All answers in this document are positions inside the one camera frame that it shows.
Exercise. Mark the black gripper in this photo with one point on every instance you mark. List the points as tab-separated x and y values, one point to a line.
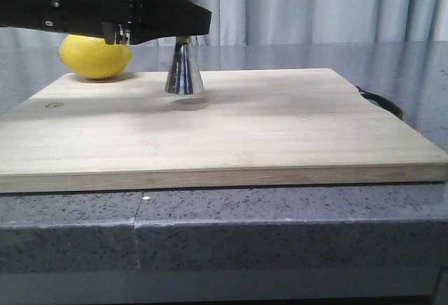
110	20

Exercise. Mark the steel double jigger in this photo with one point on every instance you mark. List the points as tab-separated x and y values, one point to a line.
184	76

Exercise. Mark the yellow lemon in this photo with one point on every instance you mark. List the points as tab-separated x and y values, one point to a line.
92	58

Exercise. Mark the grey pleated curtain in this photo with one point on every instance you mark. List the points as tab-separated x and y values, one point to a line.
271	22

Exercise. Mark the light wooden cutting board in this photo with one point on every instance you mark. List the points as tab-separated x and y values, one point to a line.
268	127

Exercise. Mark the black board strap handle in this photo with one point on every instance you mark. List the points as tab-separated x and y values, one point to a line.
382	102

